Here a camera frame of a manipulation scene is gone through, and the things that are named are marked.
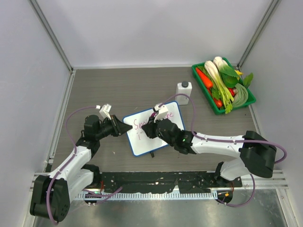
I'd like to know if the green celery toy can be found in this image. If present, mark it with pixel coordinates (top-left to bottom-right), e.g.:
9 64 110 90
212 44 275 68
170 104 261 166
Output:
211 79 234 114

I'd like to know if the red chili toy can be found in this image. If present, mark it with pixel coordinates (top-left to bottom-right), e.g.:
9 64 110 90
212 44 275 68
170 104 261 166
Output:
213 98 223 109

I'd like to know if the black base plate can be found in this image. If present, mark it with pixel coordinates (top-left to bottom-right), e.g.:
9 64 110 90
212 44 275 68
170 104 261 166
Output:
100 171 242 194

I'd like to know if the white slotted cable duct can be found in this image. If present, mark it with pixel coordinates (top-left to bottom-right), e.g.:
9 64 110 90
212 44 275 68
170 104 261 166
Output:
77 191 218 201

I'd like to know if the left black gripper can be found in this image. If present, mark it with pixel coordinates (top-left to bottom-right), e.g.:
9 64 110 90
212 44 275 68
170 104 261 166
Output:
95 114 131 140

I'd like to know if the white plastic bottle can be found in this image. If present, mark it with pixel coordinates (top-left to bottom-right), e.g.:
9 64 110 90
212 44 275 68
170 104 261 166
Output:
175 81 192 105

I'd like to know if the bok choy toy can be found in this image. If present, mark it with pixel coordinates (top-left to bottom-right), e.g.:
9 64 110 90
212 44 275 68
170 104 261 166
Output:
204 61 226 90
213 56 239 77

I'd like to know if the green plastic tray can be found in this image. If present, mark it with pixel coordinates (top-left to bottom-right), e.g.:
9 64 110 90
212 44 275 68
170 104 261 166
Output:
192 57 256 115

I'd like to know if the orange toy carrot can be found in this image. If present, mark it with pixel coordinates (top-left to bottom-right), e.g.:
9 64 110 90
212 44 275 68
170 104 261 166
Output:
196 68 213 89

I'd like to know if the bok choy toy front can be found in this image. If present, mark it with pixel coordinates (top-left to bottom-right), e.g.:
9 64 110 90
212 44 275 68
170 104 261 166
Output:
204 61 226 90

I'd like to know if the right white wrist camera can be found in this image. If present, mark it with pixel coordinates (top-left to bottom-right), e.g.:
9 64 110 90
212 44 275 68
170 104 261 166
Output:
153 103 169 120

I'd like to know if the bok choy toy rear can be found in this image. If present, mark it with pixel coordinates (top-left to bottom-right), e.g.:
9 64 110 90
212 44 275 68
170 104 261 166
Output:
213 56 239 77

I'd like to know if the blue framed whiteboard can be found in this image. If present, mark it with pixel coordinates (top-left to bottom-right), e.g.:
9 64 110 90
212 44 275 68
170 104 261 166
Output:
123 101 185 156

